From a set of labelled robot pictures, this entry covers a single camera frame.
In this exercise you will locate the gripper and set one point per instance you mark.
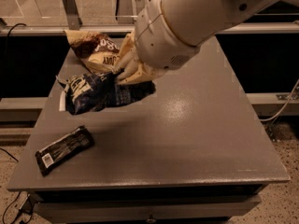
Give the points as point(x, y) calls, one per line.
point(158, 42)

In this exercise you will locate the blue chip bag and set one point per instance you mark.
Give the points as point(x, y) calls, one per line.
point(95, 92)

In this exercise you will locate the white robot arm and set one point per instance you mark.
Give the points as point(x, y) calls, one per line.
point(168, 33)

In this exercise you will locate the brown Late July chip bag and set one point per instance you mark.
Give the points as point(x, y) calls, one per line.
point(97, 51)

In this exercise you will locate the black rxbar chocolate bar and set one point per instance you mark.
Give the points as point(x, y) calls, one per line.
point(63, 149)

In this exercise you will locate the grey cabinet with drawer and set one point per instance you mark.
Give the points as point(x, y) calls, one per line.
point(195, 148)

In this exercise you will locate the left metal railing post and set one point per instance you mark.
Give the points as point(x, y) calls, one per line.
point(72, 16)

